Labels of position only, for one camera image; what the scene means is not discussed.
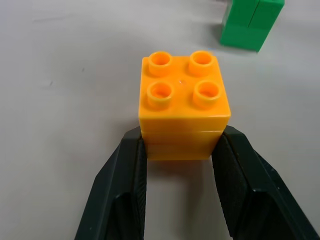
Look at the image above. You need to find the green building block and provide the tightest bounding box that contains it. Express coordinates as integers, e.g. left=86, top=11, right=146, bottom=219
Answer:
left=219, top=0, right=286, bottom=53

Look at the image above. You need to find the yellow building block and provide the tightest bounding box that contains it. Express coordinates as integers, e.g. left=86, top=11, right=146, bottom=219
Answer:
left=137, top=50, right=232, bottom=161

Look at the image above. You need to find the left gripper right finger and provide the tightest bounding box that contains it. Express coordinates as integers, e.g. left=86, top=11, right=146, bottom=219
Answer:
left=211, top=124, right=320, bottom=240

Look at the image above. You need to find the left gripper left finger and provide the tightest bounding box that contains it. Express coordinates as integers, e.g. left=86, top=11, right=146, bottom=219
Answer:
left=73, top=124, right=151, bottom=240

